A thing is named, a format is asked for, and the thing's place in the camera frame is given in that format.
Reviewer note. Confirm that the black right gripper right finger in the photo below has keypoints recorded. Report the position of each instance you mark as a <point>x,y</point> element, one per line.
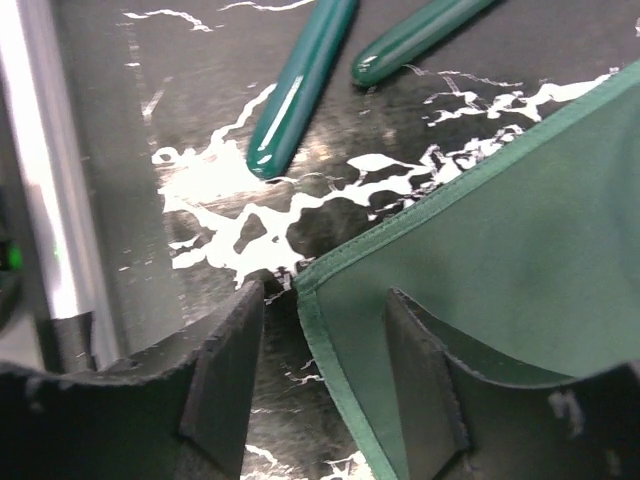
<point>468,411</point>

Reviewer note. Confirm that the gold fork green handle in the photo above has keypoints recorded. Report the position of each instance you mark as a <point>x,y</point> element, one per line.
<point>412,37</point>

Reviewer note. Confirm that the dark green cloth napkin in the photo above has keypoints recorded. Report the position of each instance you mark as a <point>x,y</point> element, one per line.
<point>533,252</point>

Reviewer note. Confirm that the aluminium frame rail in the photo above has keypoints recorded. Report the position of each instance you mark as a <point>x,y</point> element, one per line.
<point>79,319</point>

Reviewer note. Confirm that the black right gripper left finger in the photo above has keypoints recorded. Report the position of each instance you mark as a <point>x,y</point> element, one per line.
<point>177,410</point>

